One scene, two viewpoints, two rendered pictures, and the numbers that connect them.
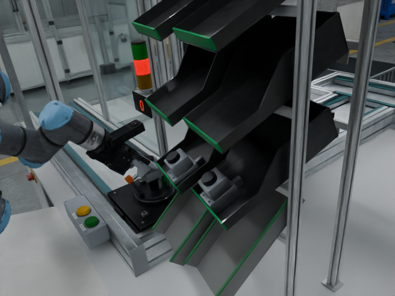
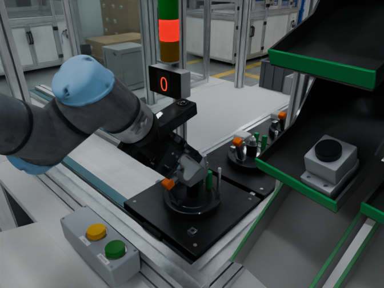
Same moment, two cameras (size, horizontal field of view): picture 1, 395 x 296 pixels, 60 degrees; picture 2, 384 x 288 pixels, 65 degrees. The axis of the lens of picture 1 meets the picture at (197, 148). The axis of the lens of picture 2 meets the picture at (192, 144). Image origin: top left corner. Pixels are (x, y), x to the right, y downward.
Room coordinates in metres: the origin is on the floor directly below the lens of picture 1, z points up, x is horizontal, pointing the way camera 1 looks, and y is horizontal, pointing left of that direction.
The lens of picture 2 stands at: (0.36, 0.29, 1.45)
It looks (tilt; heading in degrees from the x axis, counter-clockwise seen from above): 29 degrees down; 346
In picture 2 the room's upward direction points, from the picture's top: straight up
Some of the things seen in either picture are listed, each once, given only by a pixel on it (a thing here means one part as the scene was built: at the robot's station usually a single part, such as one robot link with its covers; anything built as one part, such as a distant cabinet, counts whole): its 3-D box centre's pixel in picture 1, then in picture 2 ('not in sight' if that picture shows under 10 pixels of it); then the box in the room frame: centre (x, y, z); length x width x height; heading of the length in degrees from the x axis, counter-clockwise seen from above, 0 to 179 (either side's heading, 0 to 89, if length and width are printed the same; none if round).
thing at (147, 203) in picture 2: (156, 195); (192, 203); (0.92, 0.15, 0.96); 0.24 x 0.24 x 0.02; 33
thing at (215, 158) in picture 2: not in sight; (251, 147); (1.07, -0.06, 1.01); 0.24 x 0.24 x 0.13; 33
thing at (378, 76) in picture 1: (346, 78); (303, 75); (2.57, -1.22, 0.73); 0.62 x 0.42 x 0.23; 33
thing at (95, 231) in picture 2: (83, 211); (96, 232); (0.88, 0.38, 0.96); 0.04 x 0.04 x 0.02
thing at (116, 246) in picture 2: (91, 222); (115, 250); (0.82, 0.34, 0.96); 0.04 x 0.04 x 0.02
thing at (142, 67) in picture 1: (141, 66); (168, 30); (1.15, 0.16, 1.33); 0.05 x 0.05 x 0.05
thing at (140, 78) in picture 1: (144, 80); (170, 50); (1.15, 0.16, 1.28); 0.05 x 0.05 x 0.05
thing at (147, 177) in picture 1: (153, 165); (195, 163); (0.93, 0.14, 1.07); 0.08 x 0.04 x 0.07; 124
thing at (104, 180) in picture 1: (126, 171); (128, 170); (1.19, 0.30, 0.91); 0.84 x 0.28 x 0.10; 33
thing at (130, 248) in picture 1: (85, 190); (82, 198); (1.07, 0.43, 0.91); 0.89 x 0.06 x 0.11; 33
